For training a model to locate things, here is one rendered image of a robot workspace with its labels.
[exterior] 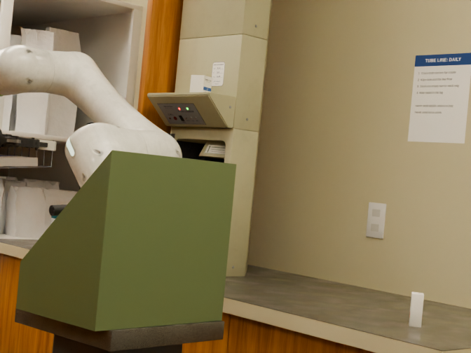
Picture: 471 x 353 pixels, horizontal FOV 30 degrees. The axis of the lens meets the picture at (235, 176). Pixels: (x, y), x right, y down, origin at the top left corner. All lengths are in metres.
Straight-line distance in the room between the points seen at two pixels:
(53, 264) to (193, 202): 0.31
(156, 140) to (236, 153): 0.77
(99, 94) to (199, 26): 0.82
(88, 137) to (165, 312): 0.43
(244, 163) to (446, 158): 0.63
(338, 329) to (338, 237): 0.99
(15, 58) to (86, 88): 0.19
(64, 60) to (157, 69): 0.77
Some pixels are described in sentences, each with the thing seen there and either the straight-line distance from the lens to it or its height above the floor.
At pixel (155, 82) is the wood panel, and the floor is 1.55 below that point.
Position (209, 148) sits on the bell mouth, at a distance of 2.89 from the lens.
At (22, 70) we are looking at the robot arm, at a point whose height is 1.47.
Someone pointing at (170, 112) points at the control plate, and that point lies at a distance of 2.92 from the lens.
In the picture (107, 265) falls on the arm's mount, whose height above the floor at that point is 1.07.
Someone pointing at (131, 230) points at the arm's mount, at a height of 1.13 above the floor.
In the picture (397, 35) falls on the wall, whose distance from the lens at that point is 2.95.
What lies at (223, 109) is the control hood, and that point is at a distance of 2.75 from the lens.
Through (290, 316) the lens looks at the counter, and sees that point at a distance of 2.15.
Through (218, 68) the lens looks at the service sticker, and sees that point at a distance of 2.87.
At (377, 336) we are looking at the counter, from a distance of 1.98.
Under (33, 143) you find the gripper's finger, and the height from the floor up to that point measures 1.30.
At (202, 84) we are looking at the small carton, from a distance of 2.80.
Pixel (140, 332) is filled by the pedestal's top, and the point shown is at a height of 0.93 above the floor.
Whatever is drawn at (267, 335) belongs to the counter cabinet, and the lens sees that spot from 2.26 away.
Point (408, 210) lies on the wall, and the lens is 2.84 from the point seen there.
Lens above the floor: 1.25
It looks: level
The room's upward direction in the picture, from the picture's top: 5 degrees clockwise
